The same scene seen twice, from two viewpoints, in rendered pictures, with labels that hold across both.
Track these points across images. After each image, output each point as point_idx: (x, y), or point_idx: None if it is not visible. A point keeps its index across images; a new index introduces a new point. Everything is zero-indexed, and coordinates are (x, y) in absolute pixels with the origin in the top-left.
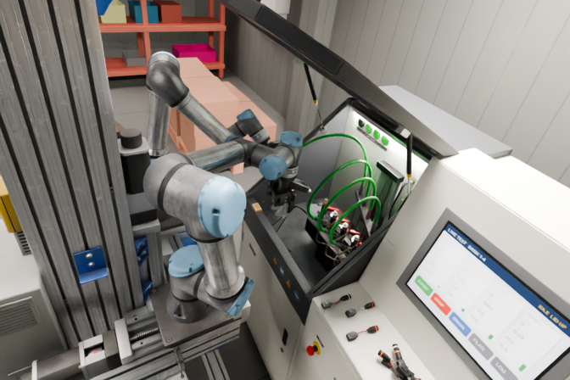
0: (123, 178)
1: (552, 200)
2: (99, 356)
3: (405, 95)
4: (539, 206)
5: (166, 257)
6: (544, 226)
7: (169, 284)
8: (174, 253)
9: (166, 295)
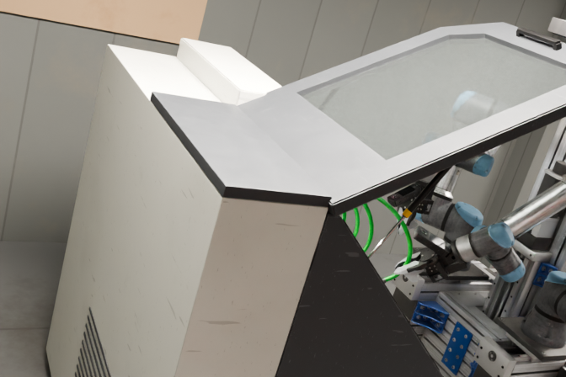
0: (541, 168)
1: (221, 66)
2: (493, 269)
3: (230, 164)
4: (240, 69)
5: (495, 326)
6: (253, 68)
7: (475, 274)
8: (482, 215)
9: (472, 269)
